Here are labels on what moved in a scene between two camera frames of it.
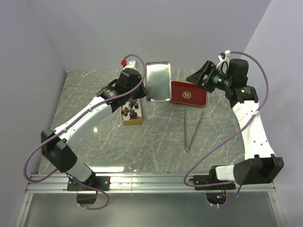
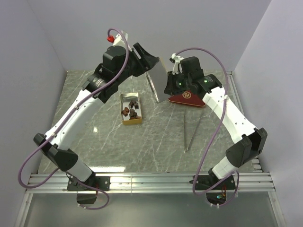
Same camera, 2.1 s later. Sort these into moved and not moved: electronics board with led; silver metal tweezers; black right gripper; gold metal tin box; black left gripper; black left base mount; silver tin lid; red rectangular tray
Moved: black right gripper; silver tin lid; black left gripper
Not moved: electronics board with led; gold metal tin box; black left base mount; red rectangular tray; silver metal tweezers
